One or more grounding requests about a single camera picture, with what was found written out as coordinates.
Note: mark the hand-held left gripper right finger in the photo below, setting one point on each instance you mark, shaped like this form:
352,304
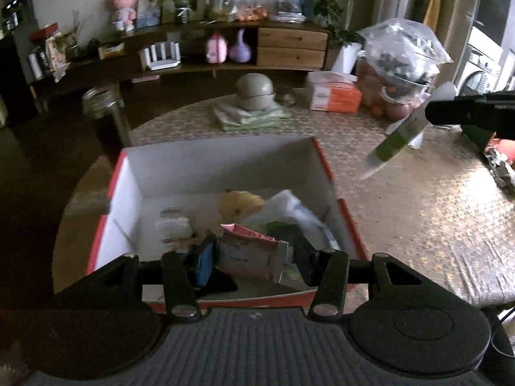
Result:
303,257

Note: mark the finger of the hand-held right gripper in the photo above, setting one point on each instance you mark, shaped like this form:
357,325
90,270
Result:
458,111

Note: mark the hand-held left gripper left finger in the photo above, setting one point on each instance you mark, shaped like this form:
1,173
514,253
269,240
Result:
205,261

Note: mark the pink paper packet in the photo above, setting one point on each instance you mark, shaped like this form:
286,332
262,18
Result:
249,255

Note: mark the beige cat figurine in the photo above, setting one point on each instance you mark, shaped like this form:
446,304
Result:
239,205

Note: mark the white and green tube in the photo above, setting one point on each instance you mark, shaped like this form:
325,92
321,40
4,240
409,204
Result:
396,140

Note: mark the red cardboard box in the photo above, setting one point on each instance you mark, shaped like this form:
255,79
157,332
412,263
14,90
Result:
201,169

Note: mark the green case with orange front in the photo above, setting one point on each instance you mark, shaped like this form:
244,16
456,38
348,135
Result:
476,136

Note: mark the washing machine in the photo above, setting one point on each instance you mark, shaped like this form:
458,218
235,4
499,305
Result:
478,64

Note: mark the white plastic bag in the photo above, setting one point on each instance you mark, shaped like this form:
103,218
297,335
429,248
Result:
289,205

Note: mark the crumpled plastic bag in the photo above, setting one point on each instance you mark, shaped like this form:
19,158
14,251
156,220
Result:
503,169

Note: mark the large clear plastic bag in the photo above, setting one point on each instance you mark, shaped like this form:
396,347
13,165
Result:
398,52

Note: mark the orange tissue box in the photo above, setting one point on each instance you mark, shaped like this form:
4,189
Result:
334,98

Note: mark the green folded cloth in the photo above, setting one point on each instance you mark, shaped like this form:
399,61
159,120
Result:
249,120

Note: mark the potted plant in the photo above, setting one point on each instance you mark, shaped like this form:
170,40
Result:
330,8

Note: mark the glass jar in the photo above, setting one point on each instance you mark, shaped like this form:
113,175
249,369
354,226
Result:
106,120

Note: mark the grey round lidded bowl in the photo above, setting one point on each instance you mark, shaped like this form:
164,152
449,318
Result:
255,90

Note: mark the wooden tv cabinet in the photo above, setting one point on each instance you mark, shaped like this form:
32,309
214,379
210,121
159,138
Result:
289,48

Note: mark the white router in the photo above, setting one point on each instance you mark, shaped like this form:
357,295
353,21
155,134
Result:
161,62

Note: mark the small wooden box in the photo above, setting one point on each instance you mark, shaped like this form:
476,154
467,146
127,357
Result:
112,51

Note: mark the plastic bag of oranges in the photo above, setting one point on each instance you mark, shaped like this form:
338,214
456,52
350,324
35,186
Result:
249,12

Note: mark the blue picture card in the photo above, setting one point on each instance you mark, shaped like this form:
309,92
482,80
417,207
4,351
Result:
149,12

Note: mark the pink doll figure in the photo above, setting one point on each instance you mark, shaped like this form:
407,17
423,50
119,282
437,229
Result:
120,8

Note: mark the small red box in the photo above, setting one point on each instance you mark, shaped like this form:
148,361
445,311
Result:
44,33

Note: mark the white photo frame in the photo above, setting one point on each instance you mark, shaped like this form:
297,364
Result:
191,6

